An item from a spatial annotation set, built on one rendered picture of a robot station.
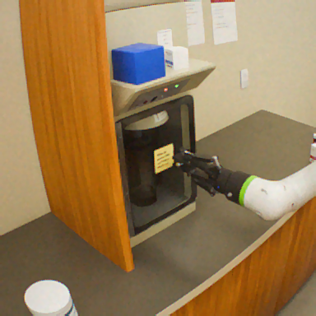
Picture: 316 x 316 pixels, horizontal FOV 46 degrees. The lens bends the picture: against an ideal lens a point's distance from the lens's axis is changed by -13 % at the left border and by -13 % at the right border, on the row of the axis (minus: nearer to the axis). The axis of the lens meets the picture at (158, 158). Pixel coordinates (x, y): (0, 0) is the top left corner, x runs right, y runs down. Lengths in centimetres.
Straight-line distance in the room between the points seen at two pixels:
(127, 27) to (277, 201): 62
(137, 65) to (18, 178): 73
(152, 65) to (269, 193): 44
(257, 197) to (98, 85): 49
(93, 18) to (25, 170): 77
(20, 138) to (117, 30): 60
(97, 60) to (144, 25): 25
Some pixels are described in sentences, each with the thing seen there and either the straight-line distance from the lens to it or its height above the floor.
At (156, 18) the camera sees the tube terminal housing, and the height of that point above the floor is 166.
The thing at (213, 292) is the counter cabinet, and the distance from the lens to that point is 138.
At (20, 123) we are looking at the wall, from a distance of 147.
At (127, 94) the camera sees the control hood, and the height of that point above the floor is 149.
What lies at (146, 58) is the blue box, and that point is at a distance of 103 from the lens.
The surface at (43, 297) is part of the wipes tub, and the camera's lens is 103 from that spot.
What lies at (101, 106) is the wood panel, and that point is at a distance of 100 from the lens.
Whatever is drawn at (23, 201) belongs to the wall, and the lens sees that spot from 158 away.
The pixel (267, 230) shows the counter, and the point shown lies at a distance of 143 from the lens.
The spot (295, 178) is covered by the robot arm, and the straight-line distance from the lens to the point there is 117.
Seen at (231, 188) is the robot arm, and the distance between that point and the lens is 113.
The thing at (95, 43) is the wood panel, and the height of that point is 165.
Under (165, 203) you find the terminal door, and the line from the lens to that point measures 137.
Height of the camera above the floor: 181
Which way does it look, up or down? 27 degrees down
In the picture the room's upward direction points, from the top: 4 degrees counter-clockwise
